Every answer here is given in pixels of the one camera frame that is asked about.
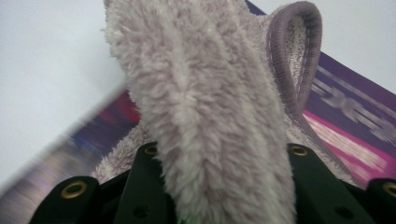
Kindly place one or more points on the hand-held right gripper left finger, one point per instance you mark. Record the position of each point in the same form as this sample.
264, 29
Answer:
144, 193

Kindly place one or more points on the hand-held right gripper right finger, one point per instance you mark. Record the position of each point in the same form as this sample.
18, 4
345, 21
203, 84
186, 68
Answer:
317, 193

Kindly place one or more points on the striped fluffy purple cloth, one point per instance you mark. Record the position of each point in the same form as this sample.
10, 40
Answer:
218, 124

